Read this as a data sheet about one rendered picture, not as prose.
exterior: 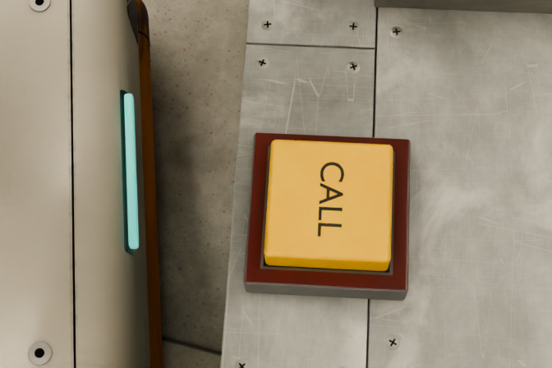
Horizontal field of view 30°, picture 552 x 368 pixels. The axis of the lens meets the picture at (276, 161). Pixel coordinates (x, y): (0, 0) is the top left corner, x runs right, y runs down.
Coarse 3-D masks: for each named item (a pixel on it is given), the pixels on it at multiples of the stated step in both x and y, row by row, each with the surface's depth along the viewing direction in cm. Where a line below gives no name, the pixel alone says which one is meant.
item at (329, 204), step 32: (288, 160) 50; (320, 160) 50; (352, 160) 50; (384, 160) 50; (288, 192) 50; (320, 192) 50; (352, 192) 50; (384, 192) 50; (288, 224) 49; (320, 224) 49; (352, 224) 49; (384, 224) 49; (288, 256) 49; (320, 256) 49; (352, 256) 48; (384, 256) 48
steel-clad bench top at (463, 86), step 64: (256, 0) 58; (320, 0) 57; (256, 64) 56; (320, 64) 56; (384, 64) 56; (448, 64) 56; (512, 64) 56; (256, 128) 55; (320, 128) 55; (384, 128) 55; (448, 128) 55; (512, 128) 54; (448, 192) 53; (512, 192) 53; (448, 256) 52; (512, 256) 52; (256, 320) 51; (320, 320) 51; (384, 320) 51; (448, 320) 51; (512, 320) 51
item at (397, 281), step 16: (256, 144) 52; (384, 144) 52; (400, 144) 52; (256, 160) 52; (400, 160) 52; (256, 176) 52; (400, 176) 52; (256, 192) 51; (400, 192) 51; (256, 208) 51; (400, 208) 51; (256, 224) 51; (400, 224) 51; (256, 240) 51; (400, 240) 50; (256, 256) 50; (400, 256) 50; (256, 272) 50; (272, 272) 50; (288, 272) 50; (304, 272) 50; (320, 272) 50; (400, 272) 50; (384, 288) 50; (400, 288) 50
